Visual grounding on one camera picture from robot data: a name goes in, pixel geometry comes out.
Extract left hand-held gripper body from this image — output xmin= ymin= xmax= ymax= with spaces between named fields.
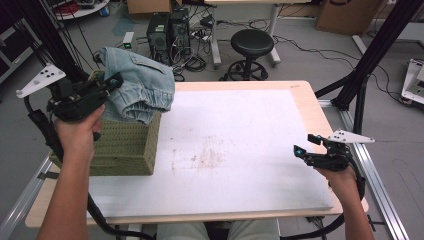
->
xmin=15 ymin=63 xmax=109 ymax=122

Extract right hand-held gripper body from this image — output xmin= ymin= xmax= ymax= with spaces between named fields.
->
xmin=306 ymin=129 xmax=375 ymax=172

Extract light blue denim shorts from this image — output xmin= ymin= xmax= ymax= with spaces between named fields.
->
xmin=98 ymin=46 xmax=177 ymax=126

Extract green woven basket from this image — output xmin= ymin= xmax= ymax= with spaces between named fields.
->
xmin=49 ymin=69 xmax=162 ymax=177

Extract person's right hand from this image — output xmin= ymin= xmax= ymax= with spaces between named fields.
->
xmin=315 ymin=166 xmax=358 ymax=198

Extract person's left hand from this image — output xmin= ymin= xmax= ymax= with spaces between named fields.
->
xmin=54 ymin=105 xmax=106 ymax=164

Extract white box with green light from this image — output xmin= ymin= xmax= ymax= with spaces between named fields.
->
xmin=122 ymin=31 xmax=135 ymax=50

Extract black computer tower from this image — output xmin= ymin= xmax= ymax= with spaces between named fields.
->
xmin=146 ymin=13 xmax=172 ymax=65
xmin=169 ymin=8 xmax=192 ymax=56

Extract white foam mat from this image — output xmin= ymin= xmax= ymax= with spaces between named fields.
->
xmin=87 ymin=89 xmax=334 ymax=219

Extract white round table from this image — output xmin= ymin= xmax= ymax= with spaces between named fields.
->
xmin=43 ymin=0 xmax=111 ymax=21

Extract black tape cross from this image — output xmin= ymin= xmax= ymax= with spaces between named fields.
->
xmin=366 ymin=214 xmax=386 ymax=233

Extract grey shelf cabinet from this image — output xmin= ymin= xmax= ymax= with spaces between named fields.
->
xmin=0 ymin=19 xmax=34 ymax=84

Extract black tape strip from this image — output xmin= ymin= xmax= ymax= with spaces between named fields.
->
xmin=36 ymin=170 xmax=56 ymax=181

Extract plain cardboard box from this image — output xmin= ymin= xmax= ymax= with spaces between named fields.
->
xmin=126 ymin=0 xmax=184 ymax=15

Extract white desk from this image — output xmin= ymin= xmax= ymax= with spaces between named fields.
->
xmin=203 ymin=0 xmax=316 ymax=67

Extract white machine base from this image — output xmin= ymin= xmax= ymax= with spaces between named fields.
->
xmin=400 ymin=58 xmax=424 ymax=108

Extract black round stool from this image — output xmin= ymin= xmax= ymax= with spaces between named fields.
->
xmin=224 ymin=28 xmax=275 ymax=82

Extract black chair seat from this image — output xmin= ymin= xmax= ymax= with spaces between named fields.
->
xmin=203 ymin=221 xmax=234 ymax=240

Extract large cardboard box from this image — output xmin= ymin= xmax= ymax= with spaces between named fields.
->
xmin=314 ymin=0 xmax=384 ymax=36

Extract person's light trousers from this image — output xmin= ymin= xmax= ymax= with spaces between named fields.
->
xmin=156 ymin=219 xmax=281 ymax=240

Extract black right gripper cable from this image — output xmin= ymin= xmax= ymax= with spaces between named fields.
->
xmin=279 ymin=153 xmax=368 ymax=240

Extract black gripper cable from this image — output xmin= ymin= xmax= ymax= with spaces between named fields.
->
xmin=279 ymin=153 xmax=368 ymax=240
xmin=23 ymin=94 xmax=154 ymax=240

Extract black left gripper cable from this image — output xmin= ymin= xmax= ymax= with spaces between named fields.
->
xmin=23 ymin=94 xmax=154 ymax=240

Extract silver aluminium rail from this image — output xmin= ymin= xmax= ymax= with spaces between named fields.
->
xmin=0 ymin=154 xmax=53 ymax=240
xmin=318 ymin=99 xmax=411 ymax=240

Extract black metal frame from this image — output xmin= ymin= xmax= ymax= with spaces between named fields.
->
xmin=0 ymin=0 xmax=91 ymax=84
xmin=314 ymin=0 xmax=424 ymax=144

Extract tangled floor cables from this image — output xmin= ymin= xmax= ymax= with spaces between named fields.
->
xmin=166 ymin=43 xmax=208 ymax=84

